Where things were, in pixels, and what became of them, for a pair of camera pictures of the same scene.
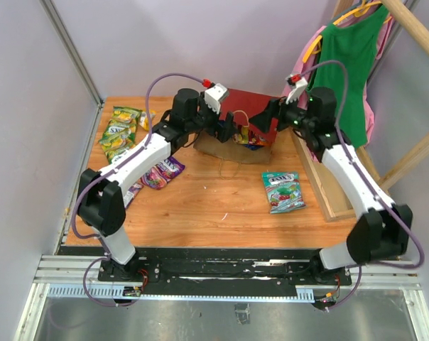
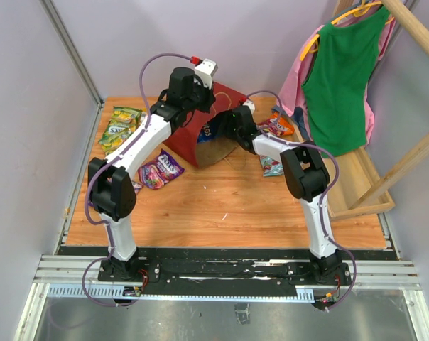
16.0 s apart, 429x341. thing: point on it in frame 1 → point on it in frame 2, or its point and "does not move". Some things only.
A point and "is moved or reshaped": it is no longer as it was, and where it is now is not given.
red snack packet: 158,176 does not move
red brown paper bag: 250,143 is moved or reshaped
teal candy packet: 283,191 → 270,167
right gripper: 263,120 → 226,118
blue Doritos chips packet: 251,146 is moved or reshaped
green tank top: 353,42 does not move
